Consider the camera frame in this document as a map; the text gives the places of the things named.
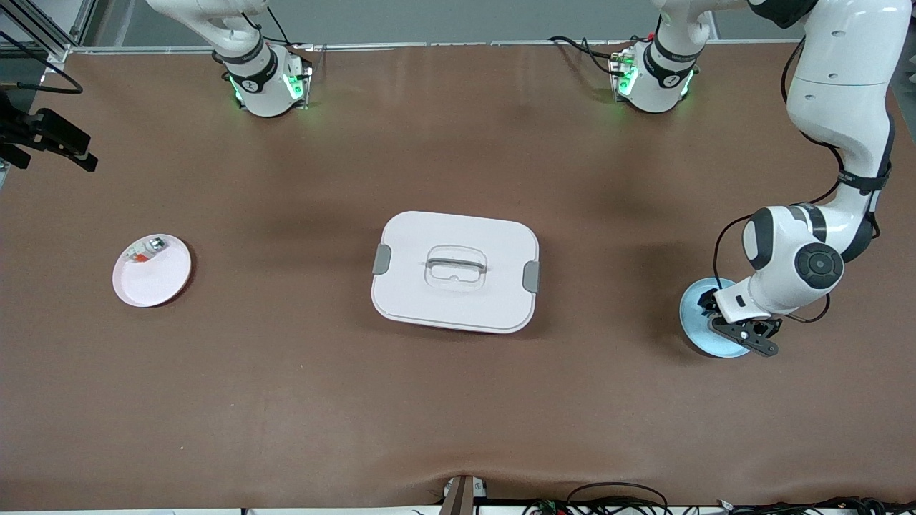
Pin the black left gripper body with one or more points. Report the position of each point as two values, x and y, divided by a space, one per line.
710 303

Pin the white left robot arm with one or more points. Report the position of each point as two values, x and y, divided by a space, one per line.
837 107

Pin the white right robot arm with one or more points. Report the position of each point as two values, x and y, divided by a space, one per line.
261 93

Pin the light blue round plate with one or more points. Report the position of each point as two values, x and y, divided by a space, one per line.
698 329

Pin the small silver orange part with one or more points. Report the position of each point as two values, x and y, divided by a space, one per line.
147 249

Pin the pale pink round plate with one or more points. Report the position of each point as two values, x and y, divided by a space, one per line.
154 282

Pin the white lidded box grey latches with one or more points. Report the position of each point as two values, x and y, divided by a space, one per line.
458 307

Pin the aluminium frame post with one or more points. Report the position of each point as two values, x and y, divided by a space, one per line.
63 51

